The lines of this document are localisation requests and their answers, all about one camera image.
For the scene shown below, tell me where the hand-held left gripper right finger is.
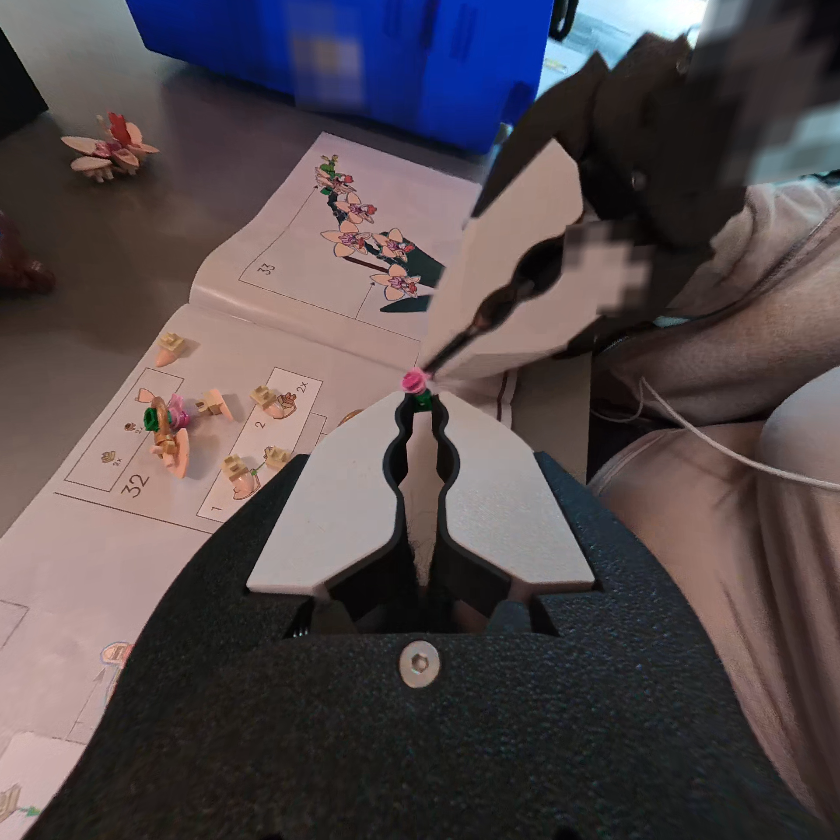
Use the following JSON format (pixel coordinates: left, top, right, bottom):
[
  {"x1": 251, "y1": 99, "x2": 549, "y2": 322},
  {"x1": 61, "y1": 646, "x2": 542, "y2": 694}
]
[{"x1": 430, "y1": 390, "x2": 597, "y2": 602}]

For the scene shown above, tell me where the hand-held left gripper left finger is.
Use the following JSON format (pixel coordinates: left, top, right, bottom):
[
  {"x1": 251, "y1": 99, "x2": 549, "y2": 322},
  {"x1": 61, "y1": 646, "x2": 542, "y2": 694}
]
[{"x1": 246, "y1": 392, "x2": 421, "y2": 601}]

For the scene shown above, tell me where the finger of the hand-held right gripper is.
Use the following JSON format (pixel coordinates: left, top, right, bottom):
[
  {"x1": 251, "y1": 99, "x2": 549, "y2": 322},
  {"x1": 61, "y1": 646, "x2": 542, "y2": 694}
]
[
  {"x1": 427, "y1": 262, "x2": 605, "y2": 383},
  {"x1": 420, "y1": 138, "x2": 585, "y2": 370}
]

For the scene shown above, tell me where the person's beige hoodie torso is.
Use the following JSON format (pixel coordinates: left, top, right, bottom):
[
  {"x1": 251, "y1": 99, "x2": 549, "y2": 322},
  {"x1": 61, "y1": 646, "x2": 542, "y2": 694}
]
[{"x1": 587, "y1": 172, "x2": 840, "y2": 447}]

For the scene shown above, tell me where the person's beige trouser leg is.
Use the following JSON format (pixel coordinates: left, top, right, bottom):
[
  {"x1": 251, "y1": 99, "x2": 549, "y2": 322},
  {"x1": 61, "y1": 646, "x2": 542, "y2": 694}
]
[{"x1": 587, "y1": 367, "x2": 840, "y2": 828}]

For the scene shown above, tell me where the brick instruction booklet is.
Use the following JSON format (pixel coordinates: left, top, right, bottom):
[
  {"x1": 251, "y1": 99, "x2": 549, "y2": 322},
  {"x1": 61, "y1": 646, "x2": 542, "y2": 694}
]
[{"x1": 0, "y1": 131, "x2": 522, "y2": 840}]

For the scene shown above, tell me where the blue plastic bin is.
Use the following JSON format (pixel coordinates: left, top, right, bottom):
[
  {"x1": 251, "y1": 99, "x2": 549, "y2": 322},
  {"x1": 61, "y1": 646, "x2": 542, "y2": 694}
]
[{"x1": 123, "y1": 0, "x2": 553, "y2": 156}]

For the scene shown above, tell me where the cream pink brick orchid flower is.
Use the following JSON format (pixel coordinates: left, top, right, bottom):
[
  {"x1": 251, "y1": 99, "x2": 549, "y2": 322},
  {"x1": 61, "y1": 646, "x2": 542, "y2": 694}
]
[{"x1": 60, "y1": 112, "x2": 161, "y2": 183}]

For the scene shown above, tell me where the dark brown rounded object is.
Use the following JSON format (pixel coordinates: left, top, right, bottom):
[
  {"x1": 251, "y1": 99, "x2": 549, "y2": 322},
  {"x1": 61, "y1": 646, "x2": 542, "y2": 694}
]
[{"x1": 0, "y1": 209, "x2": 57, "y2": 296}]

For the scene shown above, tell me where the black orchid toy box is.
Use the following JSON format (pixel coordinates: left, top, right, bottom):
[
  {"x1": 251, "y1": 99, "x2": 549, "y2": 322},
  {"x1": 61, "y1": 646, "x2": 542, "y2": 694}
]
[{"x1": 0, "y1": 26, "x2": 51, "y2": 142}]

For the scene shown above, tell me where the brick petal assembly with ring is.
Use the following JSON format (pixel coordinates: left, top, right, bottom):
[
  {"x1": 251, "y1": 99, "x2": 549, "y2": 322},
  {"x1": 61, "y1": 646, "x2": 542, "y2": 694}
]
[{"x1": 142, "y1": 392, "x2": 195, "y2": 481}]

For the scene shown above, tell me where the pale hoodie drawstring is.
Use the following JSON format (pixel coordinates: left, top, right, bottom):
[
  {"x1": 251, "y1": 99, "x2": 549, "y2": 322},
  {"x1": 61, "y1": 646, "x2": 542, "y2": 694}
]
[{"x1": 591, "y1": 377, "x2": 840, "y2": 493}]

